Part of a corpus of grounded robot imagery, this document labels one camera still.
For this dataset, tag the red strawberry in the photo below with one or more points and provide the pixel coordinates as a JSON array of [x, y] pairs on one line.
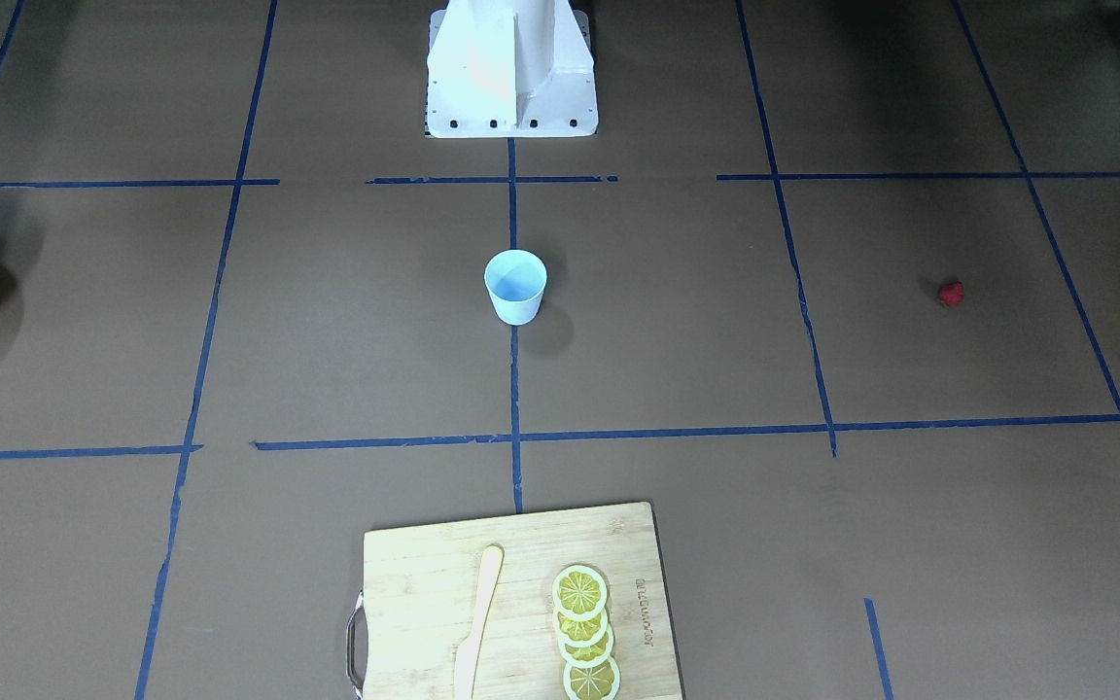
[[951, 294]]

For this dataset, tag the light blue plastic cup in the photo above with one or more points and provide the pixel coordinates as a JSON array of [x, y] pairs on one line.
[[515, 281]]

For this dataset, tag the yellow plastic knife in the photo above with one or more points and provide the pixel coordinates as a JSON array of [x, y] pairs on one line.
[[467, 652]]

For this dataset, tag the top lemon slice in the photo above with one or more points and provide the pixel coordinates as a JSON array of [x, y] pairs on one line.
[[580, 592]]

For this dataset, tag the lemon slice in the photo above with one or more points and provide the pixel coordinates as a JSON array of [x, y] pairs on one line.
[[580, 592], [581, 633], [588, 657], [597, 682]]

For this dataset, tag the bamboo cutting board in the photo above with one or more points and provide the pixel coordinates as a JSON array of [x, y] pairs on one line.
[[417, 603]]

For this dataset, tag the bottom lemon slice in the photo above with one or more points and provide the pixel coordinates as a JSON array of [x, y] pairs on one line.
[[597, 682]]

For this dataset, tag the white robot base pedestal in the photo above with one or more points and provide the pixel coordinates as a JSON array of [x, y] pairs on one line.
[[510, 69]]

